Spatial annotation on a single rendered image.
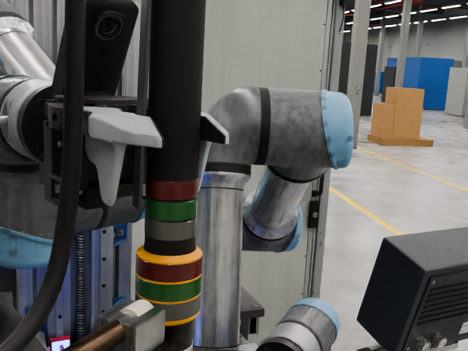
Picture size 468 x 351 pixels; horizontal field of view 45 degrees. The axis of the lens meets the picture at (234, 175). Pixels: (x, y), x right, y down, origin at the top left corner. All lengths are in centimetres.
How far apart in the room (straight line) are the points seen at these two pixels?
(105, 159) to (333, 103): 52
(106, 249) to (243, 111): 55
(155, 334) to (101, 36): 22
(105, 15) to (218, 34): 195
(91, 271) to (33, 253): 67
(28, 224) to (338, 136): 44
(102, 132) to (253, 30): 212
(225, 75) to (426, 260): 154
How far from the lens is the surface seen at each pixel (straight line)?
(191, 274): 37
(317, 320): 80
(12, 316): 42
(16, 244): 61
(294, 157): 83
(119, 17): 44
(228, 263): 80
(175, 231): 36
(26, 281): 134
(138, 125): 33
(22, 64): 82
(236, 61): 241
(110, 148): 35
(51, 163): 44
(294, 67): 256
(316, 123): 81
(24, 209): 59
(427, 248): 106
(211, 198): 80
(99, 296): 128
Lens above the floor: 154
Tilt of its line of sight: 11 degrees down
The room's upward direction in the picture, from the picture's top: 3 degrees clockwise
